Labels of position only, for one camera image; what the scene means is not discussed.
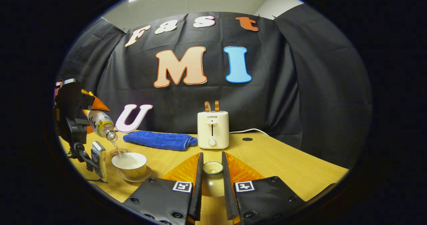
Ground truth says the cream teacup lid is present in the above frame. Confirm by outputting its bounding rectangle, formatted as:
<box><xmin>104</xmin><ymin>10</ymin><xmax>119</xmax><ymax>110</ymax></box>
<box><xmin>202</xmin><ymin>161</ymin><xmax>224</xmax><ymax>197</ymax></box>

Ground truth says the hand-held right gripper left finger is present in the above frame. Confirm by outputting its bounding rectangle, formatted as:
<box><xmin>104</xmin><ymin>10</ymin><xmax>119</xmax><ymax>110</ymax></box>
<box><xmin>123</xmin><ymin>152</ymin><xmax>204</xmax><ymax>225</ymax></box>

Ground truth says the white toaster cable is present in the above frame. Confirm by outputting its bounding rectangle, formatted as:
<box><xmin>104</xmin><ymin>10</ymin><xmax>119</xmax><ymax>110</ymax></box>
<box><xmin>229</xmin><ymin>128</ymin><xmax>269</xmax><ymax>136</ymax></box>

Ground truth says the blue towel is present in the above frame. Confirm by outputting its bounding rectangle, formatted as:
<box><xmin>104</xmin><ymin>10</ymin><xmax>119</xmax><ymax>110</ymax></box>
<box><xmin>123</xmin><ymin>130</ymin><xmax>198</xmax><ymax>151</ymax></box>

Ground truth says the black backdrop cloth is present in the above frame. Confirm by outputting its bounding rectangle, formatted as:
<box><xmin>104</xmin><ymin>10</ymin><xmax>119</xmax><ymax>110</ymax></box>
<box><xmin>55</xmin><ymin>3</ymin><xmax>372</xmax><ymax>169</ymax></box>

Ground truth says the cream ceramic teacup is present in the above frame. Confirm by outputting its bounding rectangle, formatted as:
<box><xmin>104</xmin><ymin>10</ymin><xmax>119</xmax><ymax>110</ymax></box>
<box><xmin>111</xmin><ymin>152</ymin><xmax>147</xmax><ymax>178</ymax></box>

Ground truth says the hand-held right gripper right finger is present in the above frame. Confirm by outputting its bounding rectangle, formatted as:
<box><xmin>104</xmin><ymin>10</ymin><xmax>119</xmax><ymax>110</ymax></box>
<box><xmin>222</xmin><ymin>152</ymin><xmax>306</xmax><ymax>225</ymax></box>

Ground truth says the white toaster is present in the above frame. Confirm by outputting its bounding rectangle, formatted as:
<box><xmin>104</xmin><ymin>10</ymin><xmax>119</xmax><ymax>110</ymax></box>
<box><xmin>197</xmin><ymin>111</ymin><xmax>230</xmax><ymax>150</ymax></box>

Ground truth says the clear plastic water bottle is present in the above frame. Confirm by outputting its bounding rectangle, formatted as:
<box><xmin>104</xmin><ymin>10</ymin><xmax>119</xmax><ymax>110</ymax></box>
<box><xmin>86</xmin><ymin>110</ymin><xmax>118</xmax><ymax>142</ymax></box>

